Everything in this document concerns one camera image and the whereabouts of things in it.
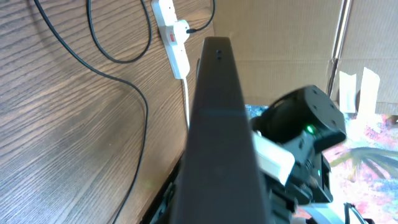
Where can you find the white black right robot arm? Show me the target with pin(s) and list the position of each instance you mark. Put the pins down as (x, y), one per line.
(289, 138)

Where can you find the white power strip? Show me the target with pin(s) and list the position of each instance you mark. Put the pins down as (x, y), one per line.
(165, 15)

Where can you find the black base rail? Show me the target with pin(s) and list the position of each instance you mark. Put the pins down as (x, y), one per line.
(160, 209)

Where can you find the Samsung Galaxy smartphone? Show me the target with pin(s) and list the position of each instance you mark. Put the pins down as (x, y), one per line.
(220, 180)

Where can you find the white charger plug adapter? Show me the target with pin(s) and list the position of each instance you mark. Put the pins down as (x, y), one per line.
(176, 33)

